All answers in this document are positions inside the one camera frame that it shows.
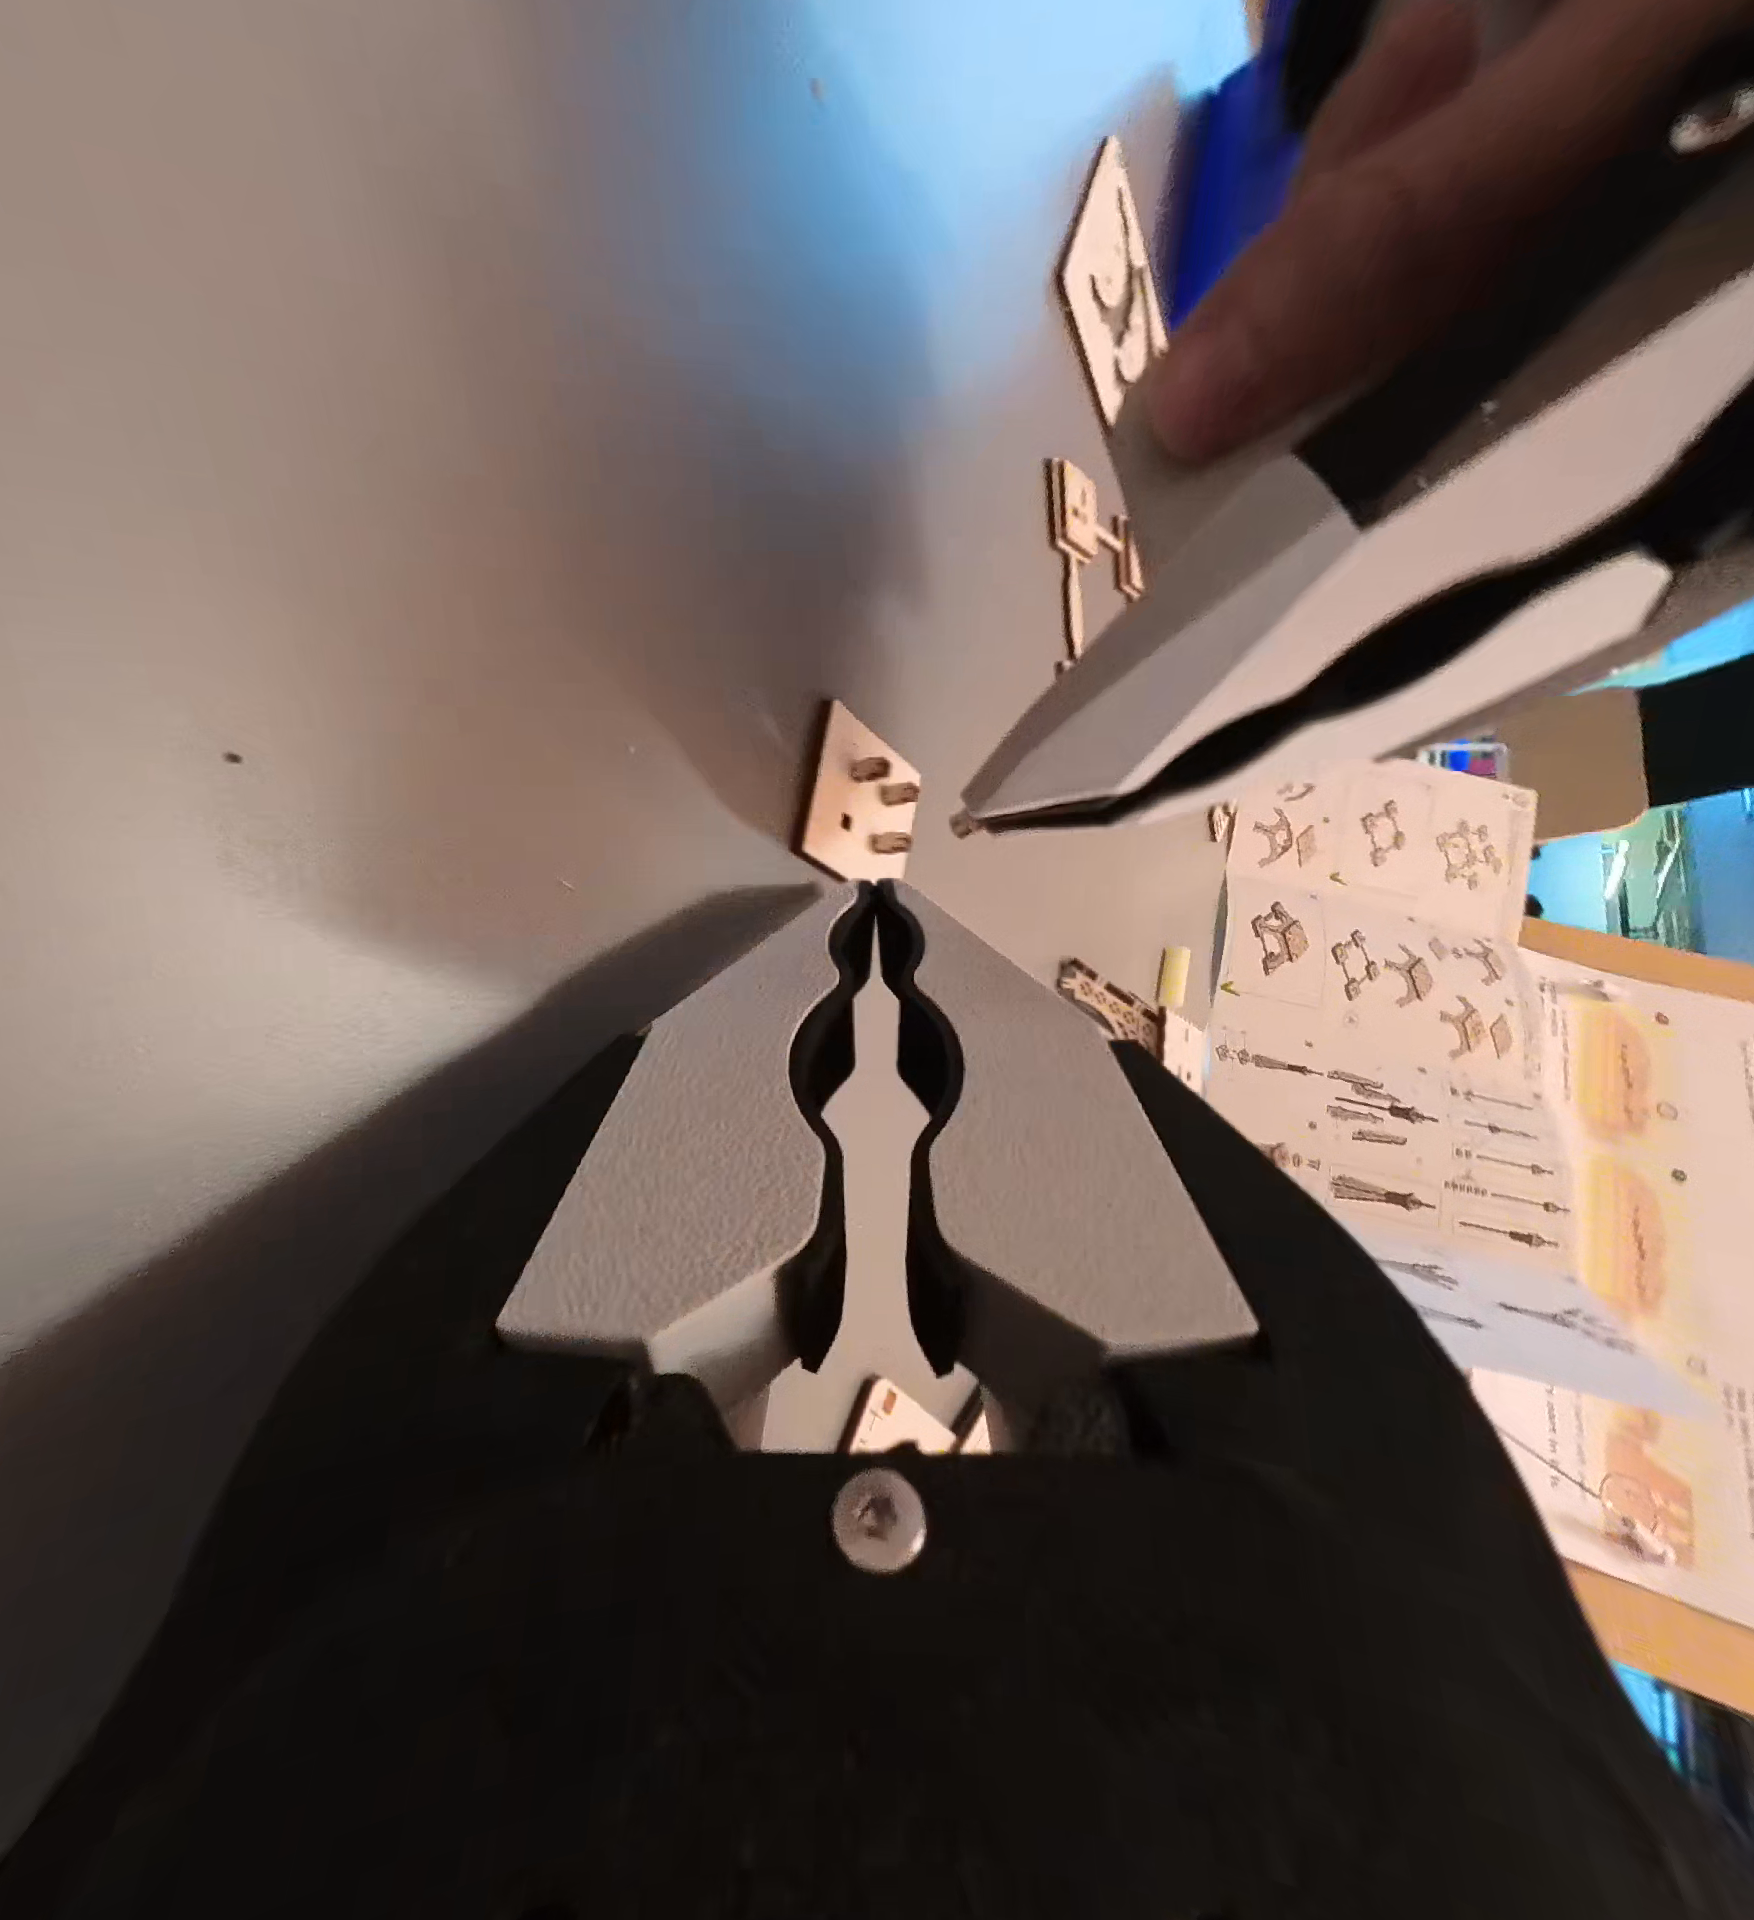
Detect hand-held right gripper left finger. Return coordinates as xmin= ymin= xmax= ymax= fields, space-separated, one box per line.
xmin=494 ymin=877 xmax=881 ymax=1448

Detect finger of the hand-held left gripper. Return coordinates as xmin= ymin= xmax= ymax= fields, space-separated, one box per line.
xmin=959 ymin=232 xmax=1754 ymax=818
xmin=975 ymin=552 xmax=1674 ymax=831

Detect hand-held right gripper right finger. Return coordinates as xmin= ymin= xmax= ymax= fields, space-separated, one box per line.
xmin=881 ymin=877 xmax=1260 ymax=1411

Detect small square wooden plate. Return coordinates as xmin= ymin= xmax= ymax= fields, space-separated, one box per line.
xmin=790 ymin=698 xmax=924 ymax=888

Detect grey desk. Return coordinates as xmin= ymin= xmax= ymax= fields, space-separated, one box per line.
xmin=0 ymin=0 xmax=1268 ymax=1920

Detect person's left hand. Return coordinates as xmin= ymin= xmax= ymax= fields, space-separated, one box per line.
xmin=1147 ymin=0 xmax=1754 ymax=463

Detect wooden tower base model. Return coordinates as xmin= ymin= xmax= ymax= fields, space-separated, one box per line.
xmin=1055 ymin=957 xmax=1212 ymax=1088

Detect large empty wooden puzzle sheet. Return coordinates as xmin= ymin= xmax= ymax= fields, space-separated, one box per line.
xmin=845 ymin=1377 xmax=997 ymax=1455

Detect folded paper assembly instructions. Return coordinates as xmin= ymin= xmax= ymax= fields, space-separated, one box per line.
xmin=1207 ymin=757 xmax=1704 ymax=1420

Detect blue plastic bin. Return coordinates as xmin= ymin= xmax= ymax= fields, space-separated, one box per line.
xmin=1165 ymin=0 xmax=1307 ymax=332

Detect wooden puzzle sheet with arcs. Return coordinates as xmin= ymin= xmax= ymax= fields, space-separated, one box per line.
xmin=1056 ymin=135 xmax=1171 ymax=429

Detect white printed guide sheet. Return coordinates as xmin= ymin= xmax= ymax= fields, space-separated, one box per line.
xmin=1471 ymin=973 xmax=1754 ymax=1644

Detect light wooden side table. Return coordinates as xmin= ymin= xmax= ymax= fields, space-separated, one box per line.
xmin=1514 ymin=916 xmax=1754 ymax=1749

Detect wooden four-square frame piece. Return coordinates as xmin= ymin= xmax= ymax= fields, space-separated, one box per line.
xmin=1043 ymin=457 xmax=1145 ymax=673

